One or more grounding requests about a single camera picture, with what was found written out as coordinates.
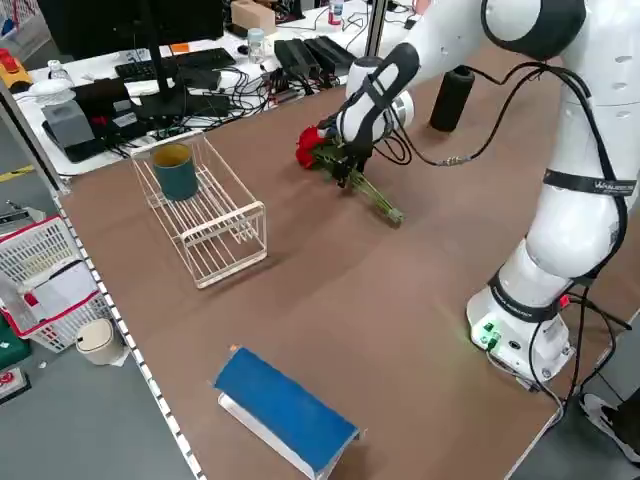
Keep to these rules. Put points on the red rose bouquet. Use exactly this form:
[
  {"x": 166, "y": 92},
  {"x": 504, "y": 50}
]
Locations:
[{"x": 307, "y": 147}]

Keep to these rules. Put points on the small cream bin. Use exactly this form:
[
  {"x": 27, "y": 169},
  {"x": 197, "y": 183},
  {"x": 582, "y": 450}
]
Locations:
[{"x": 97, "y": 345}]

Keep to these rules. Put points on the black power adapter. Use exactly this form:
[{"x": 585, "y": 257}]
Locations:
[{"x": 414, "y": 24}]

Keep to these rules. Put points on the black keyboard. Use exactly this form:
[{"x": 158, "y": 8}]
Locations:
[{"x": 200, "y": 57}]

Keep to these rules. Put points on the person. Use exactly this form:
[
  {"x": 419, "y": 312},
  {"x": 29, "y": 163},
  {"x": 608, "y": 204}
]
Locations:
[{"x": 600, "y": 415}]

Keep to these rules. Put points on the bottle with red label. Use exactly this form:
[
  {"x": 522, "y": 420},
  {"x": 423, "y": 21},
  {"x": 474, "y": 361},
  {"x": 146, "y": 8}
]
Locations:
[{"x": 336, "y": 12}]

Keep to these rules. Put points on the white basket red rim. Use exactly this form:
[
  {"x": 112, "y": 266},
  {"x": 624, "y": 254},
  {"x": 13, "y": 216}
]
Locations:
[{"x": 30, "y": 250}]

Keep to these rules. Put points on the white bowl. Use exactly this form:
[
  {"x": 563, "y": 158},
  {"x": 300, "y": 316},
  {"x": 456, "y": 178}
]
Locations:
[{"x": 47, "y": 86}]

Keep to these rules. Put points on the black cylindrical vase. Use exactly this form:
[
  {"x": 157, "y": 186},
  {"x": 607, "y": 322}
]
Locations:
[{"x": 450, "y": 105}]

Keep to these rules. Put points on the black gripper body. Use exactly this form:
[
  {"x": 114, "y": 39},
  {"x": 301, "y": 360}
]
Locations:
[{"x": 359, "y": 150}]

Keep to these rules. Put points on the black power supply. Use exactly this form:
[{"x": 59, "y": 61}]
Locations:
[
  {"x": 295, "y": 55},
  {"x": 332, "y": 52}
]

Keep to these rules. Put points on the wooden box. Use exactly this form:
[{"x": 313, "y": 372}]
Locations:
[{"x": 252, "y": 17}]

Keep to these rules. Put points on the black monitor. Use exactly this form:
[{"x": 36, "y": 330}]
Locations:
[{"x": 125, "y": 20}]

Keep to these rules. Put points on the teal cylindrical cup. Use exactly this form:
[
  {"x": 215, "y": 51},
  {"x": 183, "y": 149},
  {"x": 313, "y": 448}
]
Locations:
[{"x": 175, "y": 182}]

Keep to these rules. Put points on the aluminium camera post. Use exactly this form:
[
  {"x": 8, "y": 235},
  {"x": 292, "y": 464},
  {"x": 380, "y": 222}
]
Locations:
[{"x": 375, "y": 40}]

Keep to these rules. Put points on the clear plastic water bottle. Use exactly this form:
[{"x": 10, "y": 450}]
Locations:
[{"x": 57, "y": 70}]

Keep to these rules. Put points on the green box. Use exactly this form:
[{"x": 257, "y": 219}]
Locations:
[{"x": 12, "y": 350}]

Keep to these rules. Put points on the black box device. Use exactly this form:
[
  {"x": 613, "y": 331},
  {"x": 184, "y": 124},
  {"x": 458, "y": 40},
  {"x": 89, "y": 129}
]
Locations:
[{"x": 100, "y": 100}]

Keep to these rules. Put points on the aluminium frame post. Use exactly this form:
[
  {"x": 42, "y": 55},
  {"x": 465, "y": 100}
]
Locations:
[{"x": 30, "y": 145}]

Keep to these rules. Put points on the blue folded cover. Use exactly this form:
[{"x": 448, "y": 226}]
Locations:
[{"x": 280, "y": 405}]

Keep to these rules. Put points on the pink cup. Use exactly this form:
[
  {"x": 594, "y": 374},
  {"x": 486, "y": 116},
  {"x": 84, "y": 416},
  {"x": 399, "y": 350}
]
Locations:
[{"x": 422, "y": 6}]

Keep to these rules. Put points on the clear jar pale blue lid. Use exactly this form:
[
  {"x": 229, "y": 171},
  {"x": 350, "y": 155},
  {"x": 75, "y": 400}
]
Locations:
[{"x": 256, "y": 45}]

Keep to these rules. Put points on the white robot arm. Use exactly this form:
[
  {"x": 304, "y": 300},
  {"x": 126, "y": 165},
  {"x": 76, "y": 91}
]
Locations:
[{"x": 575, "y": 225}]

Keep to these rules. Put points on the grey box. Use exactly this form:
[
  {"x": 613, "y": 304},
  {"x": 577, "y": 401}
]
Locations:
[{"x": 67, "y": 125}]

